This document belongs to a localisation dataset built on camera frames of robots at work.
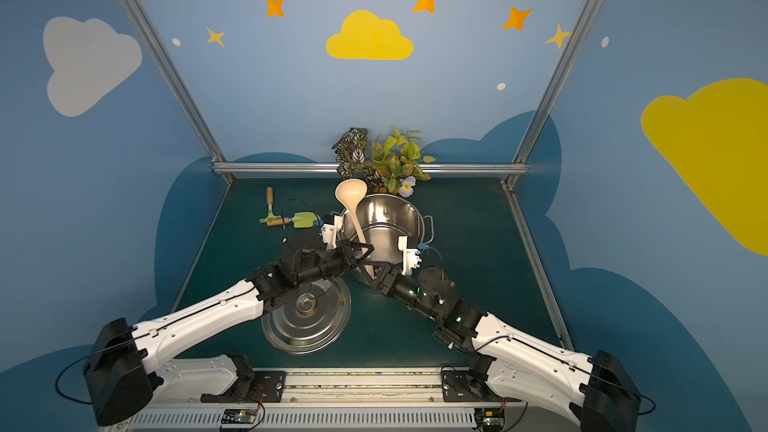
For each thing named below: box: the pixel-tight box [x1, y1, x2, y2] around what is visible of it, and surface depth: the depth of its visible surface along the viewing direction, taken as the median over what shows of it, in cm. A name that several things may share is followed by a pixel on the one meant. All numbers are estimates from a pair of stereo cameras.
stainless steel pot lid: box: [261, 278, 352, 355], surface depth 85 cm
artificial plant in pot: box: [331, 127, 436, 198], surface depth 100 cm
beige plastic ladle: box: [335, 178, 375, 279], surface depth 78 cm
